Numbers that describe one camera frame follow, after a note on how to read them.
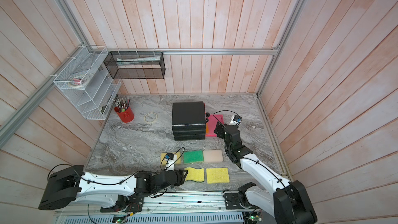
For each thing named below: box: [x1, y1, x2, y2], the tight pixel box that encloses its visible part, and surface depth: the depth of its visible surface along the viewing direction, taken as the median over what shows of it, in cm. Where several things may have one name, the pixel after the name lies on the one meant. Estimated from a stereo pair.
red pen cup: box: [114, 105, 135, 123], surface depth 101 cm
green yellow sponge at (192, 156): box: [182, 149, 205, 164], surface depth 90 cm
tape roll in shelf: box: [67, 75, 90, 89], surface depth 74 cm
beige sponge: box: [203, 149, 224, 163], surface depth 90 cm
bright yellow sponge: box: [206, 167, 230, 185], surface depth 83 cm
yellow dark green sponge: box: [183, 166, 205, 182], surface depth 81 cm
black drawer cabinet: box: [171, 101, 206, 142], surface depth 89 cm
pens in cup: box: [111, 96, 131, 112], surface depth 95 cm
